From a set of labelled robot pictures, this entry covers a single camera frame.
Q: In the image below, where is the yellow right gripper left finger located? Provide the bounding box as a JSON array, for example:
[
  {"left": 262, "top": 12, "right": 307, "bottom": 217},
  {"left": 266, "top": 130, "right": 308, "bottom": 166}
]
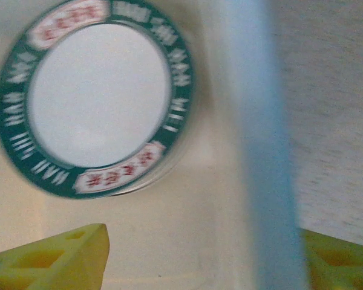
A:
[{"left": 0, "top": 222, "right": 111, "bottom": 290}]

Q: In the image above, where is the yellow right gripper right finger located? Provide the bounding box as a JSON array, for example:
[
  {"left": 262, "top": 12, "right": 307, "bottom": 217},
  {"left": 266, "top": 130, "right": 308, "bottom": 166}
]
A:
[{"left": 298, "top": 228, "right": 363, "bottom": 290}]

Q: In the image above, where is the dark text rim plate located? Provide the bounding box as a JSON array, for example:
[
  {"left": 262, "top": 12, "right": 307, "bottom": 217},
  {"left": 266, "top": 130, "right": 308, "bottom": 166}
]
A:
[{"left": 0, "top": 0, "right": 197, "bottom": 200}]

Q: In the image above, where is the white translucent plastic bin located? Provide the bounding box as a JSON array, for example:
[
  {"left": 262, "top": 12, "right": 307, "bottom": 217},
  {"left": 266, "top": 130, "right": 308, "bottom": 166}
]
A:
[{"left": 0, "top": 0, "right": 303, "bottom": 290}]

